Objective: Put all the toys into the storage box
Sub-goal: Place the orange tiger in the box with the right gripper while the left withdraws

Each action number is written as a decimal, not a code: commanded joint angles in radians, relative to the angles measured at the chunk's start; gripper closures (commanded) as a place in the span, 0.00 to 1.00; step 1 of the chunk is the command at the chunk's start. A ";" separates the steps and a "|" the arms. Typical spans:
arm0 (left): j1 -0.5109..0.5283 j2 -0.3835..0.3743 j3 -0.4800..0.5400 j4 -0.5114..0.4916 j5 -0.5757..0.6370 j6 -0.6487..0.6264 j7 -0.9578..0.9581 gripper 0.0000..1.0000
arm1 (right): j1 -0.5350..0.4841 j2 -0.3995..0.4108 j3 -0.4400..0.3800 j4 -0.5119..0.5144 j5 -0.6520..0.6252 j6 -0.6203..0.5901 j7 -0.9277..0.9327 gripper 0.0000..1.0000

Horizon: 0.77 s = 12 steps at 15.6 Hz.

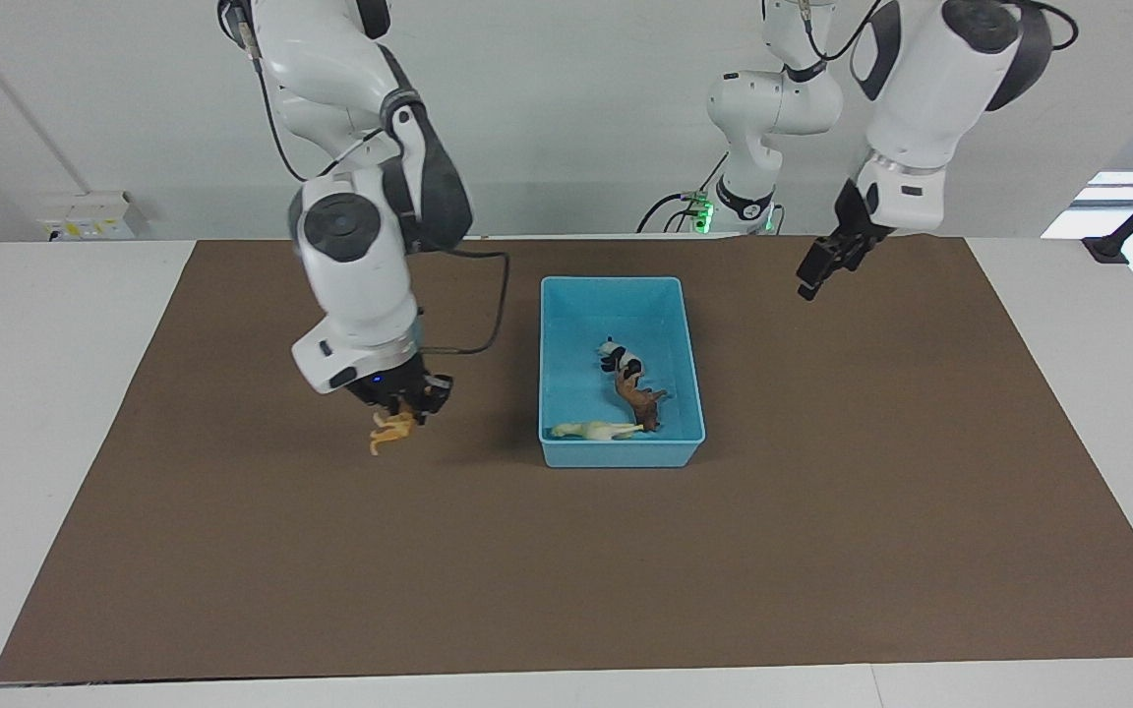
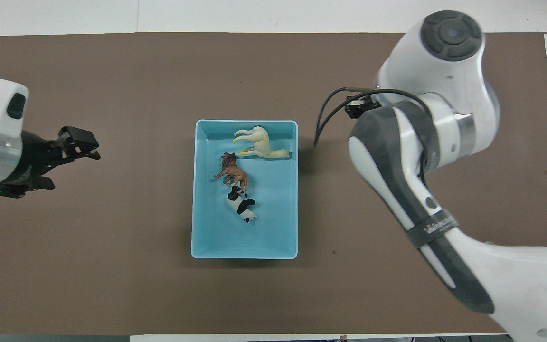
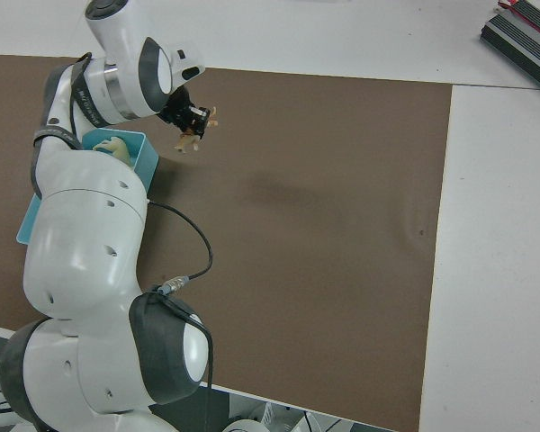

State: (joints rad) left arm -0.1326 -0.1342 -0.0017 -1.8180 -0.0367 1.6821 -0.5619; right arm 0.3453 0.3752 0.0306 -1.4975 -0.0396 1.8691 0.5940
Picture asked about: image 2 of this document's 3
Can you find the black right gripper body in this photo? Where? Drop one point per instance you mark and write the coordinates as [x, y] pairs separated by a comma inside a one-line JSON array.
[[361, 108]]

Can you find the light blue storage box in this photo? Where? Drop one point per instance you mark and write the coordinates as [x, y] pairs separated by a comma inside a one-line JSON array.
[[273, 228]]

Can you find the black and white panda toy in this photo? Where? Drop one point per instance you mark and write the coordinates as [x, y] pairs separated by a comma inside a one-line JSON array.
[[240, 205]]

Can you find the brown lion toy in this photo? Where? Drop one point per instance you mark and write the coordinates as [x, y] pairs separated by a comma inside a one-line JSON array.
[[235, 175]]

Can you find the brown table mat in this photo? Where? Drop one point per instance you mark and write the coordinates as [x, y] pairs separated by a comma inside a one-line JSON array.
[[112, 261]]

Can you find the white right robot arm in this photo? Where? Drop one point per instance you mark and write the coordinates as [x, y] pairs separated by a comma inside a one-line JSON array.
[[449, 118]]

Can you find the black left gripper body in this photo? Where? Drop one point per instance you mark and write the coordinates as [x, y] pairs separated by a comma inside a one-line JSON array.
[[36, 159]]

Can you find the cream llama toy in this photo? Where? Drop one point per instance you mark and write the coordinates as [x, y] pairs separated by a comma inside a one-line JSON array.
[[261, 142]]

